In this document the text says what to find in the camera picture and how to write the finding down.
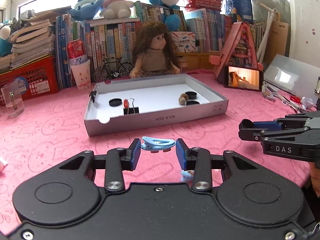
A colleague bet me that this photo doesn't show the blue decorated hair clip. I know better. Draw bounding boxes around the blue decorated hair clip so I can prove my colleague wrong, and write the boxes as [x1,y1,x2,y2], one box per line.
[180,170,194,183]

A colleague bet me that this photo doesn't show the large black binder clip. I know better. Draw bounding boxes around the large black binder clip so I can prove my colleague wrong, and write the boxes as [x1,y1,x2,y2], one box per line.
[123,98,139,115]

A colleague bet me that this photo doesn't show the black round lid front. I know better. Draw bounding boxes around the black round lid front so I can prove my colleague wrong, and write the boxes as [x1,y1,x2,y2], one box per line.
[186,101,200,105]

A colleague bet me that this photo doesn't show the black round lid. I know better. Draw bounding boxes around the black round lid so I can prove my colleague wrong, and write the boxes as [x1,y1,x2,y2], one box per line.
[185,91,197,100]
[108,98,123,107]
[186,101,200,105]

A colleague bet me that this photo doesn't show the red cap piece long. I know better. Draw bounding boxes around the red cap piece long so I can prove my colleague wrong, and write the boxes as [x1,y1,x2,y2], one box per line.
[123,99,129,109]

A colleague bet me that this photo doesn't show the pale hazelnut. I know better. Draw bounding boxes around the pale hazelnut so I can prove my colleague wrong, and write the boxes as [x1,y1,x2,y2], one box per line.
[178,97,187,106]

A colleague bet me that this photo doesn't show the brown hazelnut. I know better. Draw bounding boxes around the brown hazelnut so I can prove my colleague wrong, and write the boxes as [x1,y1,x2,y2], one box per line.
[180,93,189,101]

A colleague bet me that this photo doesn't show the person's right hand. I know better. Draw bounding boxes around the person's right hand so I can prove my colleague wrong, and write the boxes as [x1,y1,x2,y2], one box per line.
[309,163,320,198]

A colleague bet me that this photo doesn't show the white cardboard tray box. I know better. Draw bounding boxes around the white cardboard tray box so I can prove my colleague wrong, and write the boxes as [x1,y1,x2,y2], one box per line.
[84,74,228,137]

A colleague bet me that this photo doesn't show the smartphone playing video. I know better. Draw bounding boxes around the smartphone playing video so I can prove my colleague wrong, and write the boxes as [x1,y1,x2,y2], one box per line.
[224,66,264,91]

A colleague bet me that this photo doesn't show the clear plastic folder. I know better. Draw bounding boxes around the clear plastic folder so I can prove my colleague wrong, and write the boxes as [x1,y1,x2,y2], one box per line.
[264,55,319,103]

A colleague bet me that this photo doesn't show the small binder clip on tray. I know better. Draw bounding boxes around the small binder clip on tray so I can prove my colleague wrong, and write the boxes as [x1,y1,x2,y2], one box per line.
[85,86,100,103]

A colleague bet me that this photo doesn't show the pink triangular phone stand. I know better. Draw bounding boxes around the pink triangular phone stand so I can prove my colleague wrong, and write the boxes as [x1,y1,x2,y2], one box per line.
[209,22,263,78]

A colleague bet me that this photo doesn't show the miniature black bicycle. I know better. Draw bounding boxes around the miniature black bicycle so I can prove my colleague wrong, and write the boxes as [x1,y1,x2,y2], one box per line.
[93,57,134,83]

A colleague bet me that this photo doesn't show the white paper cat cup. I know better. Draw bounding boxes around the white paper cat cup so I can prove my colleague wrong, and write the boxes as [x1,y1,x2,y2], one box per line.
[71,60,91,89]

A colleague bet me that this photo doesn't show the colourful stationery box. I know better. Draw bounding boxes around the colourful stationery box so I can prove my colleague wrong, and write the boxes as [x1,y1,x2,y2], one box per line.
[171,31,196,53]

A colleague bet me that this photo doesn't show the brown haired doll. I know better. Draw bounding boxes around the brown haired doll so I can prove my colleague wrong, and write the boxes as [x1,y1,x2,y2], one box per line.
[130,22,181,78]

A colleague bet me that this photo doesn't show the red plastic basket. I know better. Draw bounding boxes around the red plastic basket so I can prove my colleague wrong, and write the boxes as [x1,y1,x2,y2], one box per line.
[1,56,59,100]

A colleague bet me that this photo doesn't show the crumpled white tissue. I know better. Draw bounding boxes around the crumpled white tissue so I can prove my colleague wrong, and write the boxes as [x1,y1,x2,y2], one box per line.
[0,157,8,173]

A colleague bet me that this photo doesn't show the red beer can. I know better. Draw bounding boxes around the red beer can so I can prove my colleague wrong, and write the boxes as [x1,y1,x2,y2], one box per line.
[67,39,88,66]

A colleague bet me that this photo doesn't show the row of upright books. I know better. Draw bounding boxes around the row of upright books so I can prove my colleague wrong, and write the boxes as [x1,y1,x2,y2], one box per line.
[55,0,266,90]

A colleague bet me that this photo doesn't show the clear acrylic cup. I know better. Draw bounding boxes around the clear acrylic cup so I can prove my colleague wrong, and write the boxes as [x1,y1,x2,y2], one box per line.
[1,81,25,118]

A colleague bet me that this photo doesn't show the blue cardboard box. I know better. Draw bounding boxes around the blue cardboard box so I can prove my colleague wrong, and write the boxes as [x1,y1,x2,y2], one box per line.
[225,0,254,24]

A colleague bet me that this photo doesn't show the small red basket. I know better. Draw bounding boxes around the small red basket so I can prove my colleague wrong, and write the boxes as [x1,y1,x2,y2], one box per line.
[183,0,223,11]

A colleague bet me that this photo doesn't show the stack of books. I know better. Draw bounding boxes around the stack of books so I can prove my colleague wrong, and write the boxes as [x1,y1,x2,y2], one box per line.
[9,6,71,69]

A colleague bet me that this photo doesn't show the blue whale plush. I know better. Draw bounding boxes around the blue whale plush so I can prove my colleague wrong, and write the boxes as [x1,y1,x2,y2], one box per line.
[69,0,104,21]

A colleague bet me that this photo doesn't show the white charging cable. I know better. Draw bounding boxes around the white charging cable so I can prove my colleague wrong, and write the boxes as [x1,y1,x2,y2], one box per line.
[261,83,288,106]

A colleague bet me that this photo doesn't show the white pipe frame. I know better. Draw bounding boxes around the white pipe frame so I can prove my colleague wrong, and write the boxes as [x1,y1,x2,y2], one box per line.
[257,3,278,63]

